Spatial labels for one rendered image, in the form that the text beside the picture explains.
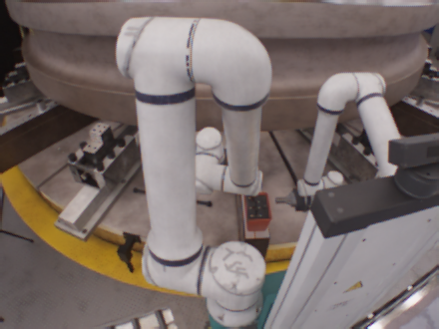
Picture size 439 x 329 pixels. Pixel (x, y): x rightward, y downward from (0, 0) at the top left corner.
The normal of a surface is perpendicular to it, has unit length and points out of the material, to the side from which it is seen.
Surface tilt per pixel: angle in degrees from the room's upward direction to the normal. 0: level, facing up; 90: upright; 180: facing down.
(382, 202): 0
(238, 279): 10
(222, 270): 5
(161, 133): 80
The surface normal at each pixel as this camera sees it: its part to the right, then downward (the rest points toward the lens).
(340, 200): 0.00, -0.73
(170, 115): 0.25, 0.54
